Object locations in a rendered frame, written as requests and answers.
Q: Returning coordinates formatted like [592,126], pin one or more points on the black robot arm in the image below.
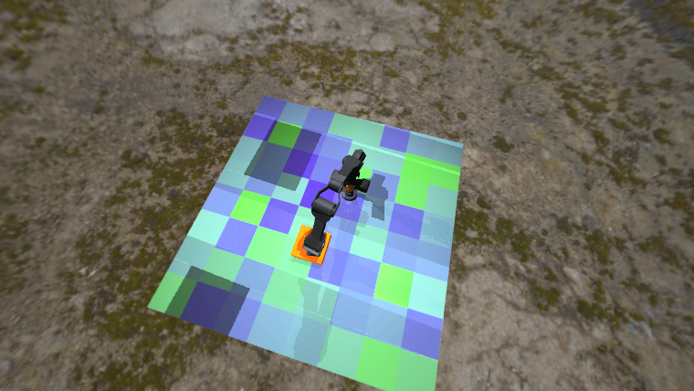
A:
[323,209]

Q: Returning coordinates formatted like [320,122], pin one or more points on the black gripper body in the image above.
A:
[363,185]

